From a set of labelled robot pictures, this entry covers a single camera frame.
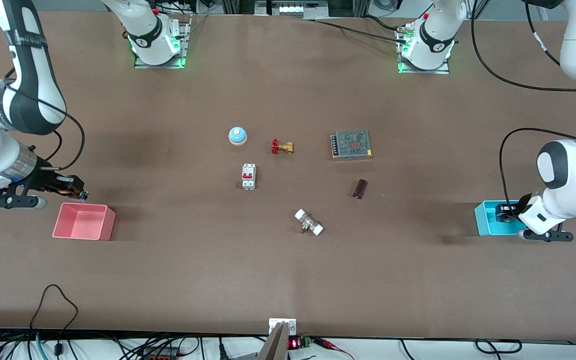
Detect green cable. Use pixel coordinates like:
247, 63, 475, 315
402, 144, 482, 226
35, 332, 50, 360

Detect white red circuit breaker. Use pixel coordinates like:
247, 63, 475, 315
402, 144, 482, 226
241, 163, 257, 190

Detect metal fitting white ends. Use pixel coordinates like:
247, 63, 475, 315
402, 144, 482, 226
294, 209, 325, 237

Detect metal mesh power supply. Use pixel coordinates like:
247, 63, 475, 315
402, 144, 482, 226
331, 129, 373, 161

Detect pink plastic box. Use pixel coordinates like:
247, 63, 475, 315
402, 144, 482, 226
52, 202, 117, 242

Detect cyan plastic box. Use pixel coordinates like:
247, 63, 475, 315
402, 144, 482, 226
474, 199, 538, 237

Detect black cable on table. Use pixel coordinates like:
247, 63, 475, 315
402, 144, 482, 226
308, 15, 409, 45

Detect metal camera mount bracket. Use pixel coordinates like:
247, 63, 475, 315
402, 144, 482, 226
257, 318, 298, 360

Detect red alligator clip lead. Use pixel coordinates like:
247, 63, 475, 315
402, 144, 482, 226
311, 337, 355, 360

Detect black looped cable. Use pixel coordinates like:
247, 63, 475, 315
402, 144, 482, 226
29, 284, 79, 353

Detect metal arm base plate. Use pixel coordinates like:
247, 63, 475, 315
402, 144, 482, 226
397, 24, 451, 75
133, 14, 192, 70

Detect black coiled cable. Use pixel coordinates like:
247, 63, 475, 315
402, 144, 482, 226
475, 339, 523, 355

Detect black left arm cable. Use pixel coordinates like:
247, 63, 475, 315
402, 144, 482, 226
470, 0, 576, 211

